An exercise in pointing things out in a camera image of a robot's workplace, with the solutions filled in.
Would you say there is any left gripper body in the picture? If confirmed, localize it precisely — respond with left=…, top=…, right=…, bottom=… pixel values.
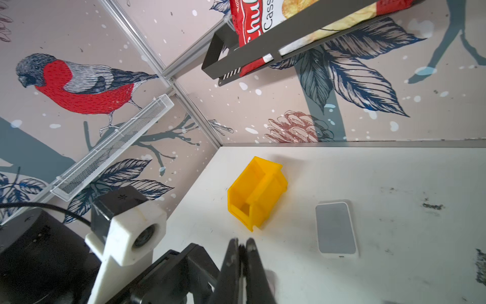
left=108, top=243, right=220, bottom=303

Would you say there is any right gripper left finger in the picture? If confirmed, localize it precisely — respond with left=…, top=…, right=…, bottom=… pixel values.
left=209, top=238, right=241, bottom=304

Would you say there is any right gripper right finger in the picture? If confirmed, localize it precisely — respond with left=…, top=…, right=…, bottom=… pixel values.
left=243, top=238, right=277, bottom=304

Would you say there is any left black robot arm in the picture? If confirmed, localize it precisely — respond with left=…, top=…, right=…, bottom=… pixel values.
left=1, top=208, right=220, bottom=303

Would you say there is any yellow plastic bin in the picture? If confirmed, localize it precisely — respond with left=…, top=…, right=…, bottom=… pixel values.
left=228, top=157, right=288, bottom=232

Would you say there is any white grey power bank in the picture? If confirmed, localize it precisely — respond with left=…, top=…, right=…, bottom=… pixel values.
left=315, top=200, right=359, bottom=259

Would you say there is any red cassava chips bag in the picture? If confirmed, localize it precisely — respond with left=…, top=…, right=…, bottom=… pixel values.
left=229, top=1, right=415, bottom=76

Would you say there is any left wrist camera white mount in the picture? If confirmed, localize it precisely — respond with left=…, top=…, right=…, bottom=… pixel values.
left=85, top=186, right=167, bottom=303

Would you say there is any black wall shelf basket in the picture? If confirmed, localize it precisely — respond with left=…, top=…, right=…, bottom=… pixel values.
left=201, top=1, right=380, bottom=86

